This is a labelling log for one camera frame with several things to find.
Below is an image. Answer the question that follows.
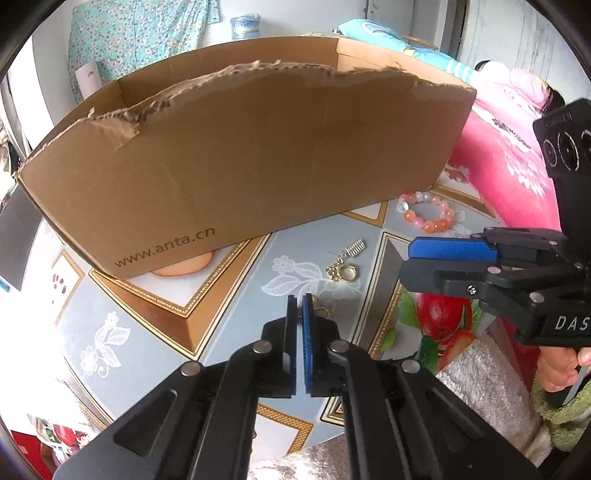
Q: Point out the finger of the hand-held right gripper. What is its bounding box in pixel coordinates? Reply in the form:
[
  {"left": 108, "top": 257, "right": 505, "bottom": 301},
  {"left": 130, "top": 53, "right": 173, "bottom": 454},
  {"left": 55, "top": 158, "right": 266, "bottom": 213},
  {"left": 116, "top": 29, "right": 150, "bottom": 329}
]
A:
[
  {"left": 398, "top": 258, "right": 583, "bottom": 306},
  {"left": 409, "top": 227, "right": 568, "bottom": 268}
]

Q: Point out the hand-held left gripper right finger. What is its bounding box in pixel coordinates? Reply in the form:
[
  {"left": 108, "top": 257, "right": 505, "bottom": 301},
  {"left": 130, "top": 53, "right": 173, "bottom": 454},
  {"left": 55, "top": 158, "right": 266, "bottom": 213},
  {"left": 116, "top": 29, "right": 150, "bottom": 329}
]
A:
[{"left": 301, "top": 293, "right": 541, "bottom": 480}]

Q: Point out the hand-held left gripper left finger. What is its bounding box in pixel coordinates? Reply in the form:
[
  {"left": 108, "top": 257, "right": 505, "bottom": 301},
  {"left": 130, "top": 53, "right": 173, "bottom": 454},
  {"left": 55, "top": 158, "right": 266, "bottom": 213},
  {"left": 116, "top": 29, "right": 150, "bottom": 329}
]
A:
[{"left": 53, "top": 294, "right": 298, "bottom": 480}]

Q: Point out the pink orange bead bracelet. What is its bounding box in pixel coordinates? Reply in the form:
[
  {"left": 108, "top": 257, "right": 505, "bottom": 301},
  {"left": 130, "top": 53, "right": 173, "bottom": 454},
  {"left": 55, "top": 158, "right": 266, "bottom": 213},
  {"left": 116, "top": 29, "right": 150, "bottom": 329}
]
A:
[{"left": 398, "top": 190, "right": 458, "bottom": 234}]

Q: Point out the torn brown cardboard box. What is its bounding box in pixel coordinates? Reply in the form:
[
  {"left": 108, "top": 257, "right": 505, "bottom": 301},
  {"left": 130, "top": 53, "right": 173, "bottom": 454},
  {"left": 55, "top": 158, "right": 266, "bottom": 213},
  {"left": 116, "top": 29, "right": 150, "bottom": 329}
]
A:
[{"left": 16, "top": 37, "right": 477, "bottom": 280}]

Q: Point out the person's right hand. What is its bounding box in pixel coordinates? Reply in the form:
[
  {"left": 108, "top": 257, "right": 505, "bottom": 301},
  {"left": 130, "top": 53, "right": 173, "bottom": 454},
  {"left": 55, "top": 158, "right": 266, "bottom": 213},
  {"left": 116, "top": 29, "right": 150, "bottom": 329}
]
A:
[{"left": 536, "top": 346, "right": 591, "bottom": 393}]

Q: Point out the pink printed blanket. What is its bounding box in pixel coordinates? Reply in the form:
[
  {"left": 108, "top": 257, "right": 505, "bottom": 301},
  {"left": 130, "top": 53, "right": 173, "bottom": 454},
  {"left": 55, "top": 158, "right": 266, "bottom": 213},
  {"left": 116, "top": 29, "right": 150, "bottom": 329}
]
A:
[{"left": 448, "top": 60, "right": 568, "bottom": 232}]

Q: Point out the patterned floral tablecloth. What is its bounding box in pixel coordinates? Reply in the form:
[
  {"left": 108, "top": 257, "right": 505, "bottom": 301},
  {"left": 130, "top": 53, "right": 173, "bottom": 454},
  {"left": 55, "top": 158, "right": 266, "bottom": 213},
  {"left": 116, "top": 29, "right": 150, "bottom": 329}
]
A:
[{"left": 0, "top": 161, "right": 504, "bottom": 462}]

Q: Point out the light blue pillow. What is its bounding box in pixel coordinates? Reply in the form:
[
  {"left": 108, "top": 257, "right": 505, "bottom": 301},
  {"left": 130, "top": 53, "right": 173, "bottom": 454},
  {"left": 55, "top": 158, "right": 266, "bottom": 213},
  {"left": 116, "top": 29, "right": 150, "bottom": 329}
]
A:
[{"left": 337, "top": 18, "right": 476, "bottom": 84}]

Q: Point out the red printed bag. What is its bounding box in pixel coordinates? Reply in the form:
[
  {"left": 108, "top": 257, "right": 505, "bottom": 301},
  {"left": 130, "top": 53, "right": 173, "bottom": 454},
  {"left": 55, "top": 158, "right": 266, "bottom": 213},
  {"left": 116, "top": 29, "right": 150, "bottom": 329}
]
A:
[{"left": 9, "top": 415, "right": 93, "bottom": 476}]

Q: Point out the black flat panel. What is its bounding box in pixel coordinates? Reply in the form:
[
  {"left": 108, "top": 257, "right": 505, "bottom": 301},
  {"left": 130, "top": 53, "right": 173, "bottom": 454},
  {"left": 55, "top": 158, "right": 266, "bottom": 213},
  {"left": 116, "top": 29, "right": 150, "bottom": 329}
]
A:
[{"left": 0, "top": 182, "right": 44, "bottom": 291}]

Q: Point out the blue plastic tub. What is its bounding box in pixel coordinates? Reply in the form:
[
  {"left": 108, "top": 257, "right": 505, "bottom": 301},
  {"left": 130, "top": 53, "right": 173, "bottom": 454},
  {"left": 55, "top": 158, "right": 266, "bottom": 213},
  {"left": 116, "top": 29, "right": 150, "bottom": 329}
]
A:
[{"left": 229, "top": 14, "right": 262, "bottom": 40}]

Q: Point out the white paper sheet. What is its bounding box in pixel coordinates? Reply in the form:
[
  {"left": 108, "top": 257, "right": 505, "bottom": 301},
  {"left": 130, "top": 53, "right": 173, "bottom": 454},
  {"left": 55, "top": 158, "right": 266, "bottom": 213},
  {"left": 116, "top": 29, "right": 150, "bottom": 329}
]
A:
[{"left": 74, "top": 62, "right": 102, "bottom": 90}]

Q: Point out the teal floral curtain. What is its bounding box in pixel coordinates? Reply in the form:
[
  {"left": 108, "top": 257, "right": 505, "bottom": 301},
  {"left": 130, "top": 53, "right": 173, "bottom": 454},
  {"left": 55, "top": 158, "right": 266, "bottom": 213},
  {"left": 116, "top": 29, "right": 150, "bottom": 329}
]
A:
[{"left": 68, "top": 0, "right": 221, "bottom": 100}]

